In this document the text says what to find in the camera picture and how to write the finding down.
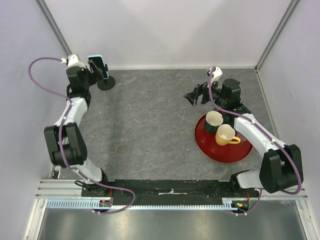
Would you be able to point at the red round tray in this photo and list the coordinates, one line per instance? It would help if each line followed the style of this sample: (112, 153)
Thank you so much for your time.
(227, 154)

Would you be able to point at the black phone stand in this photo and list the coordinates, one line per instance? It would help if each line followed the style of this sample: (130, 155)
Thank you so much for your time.
(106, 83)

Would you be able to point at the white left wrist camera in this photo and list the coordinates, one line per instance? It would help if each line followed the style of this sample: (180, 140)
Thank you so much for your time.
(73, 60)

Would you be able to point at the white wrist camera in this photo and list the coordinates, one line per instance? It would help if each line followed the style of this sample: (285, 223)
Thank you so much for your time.
(73, 60)
(216, 73)

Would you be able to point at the aluminium frame post left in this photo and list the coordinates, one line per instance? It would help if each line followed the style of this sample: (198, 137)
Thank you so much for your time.
(53, 25)

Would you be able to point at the slotted cable duct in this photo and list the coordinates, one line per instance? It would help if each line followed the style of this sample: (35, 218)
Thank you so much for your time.
(96, 204)

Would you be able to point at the aluminium frame post right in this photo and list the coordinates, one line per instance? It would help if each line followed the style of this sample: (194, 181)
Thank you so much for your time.
(276, 34)

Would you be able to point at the green mug cream inside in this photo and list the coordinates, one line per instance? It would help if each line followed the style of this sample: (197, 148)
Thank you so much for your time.
(213, 119)

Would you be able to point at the yellow mug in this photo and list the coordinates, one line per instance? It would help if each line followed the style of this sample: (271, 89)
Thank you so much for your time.
(225, 135)

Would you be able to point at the aluminium front rail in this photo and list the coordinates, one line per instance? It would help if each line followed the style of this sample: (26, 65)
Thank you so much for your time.
(66, 189)

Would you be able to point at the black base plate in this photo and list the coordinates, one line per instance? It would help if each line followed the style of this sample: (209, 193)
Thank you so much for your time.
(168, 191)

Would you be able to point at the aluminium frame post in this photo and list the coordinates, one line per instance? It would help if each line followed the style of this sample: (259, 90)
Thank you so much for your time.
(276, 34)
(53, 25)

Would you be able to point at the phone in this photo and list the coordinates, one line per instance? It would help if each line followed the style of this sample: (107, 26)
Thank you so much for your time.
(99, 63)

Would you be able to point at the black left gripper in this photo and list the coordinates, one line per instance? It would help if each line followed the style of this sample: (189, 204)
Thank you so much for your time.
(95, 76)

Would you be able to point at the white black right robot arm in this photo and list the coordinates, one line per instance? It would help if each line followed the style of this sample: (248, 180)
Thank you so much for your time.
(281, 167)

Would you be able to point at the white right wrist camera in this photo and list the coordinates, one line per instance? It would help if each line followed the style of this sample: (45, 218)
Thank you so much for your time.
(216, 73)

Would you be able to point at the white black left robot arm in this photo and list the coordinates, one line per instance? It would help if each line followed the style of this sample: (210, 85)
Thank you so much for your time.
(65, 143)

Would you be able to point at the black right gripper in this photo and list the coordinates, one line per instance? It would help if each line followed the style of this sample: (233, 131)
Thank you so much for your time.
(199, 89)

